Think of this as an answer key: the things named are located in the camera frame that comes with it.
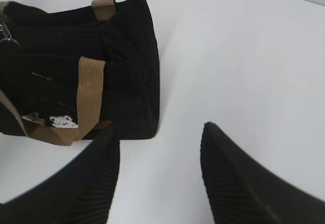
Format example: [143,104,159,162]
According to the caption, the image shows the silver zipper pull with ring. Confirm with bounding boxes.
[1,21,21,47]

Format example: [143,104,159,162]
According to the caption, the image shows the black tote bag tan handles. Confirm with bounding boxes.
[1,0,160,146]

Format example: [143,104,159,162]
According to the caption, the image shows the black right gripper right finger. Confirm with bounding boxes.
[201,122,324,223]

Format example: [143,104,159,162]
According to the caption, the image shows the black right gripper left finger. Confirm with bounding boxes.
[1,125,120,223]

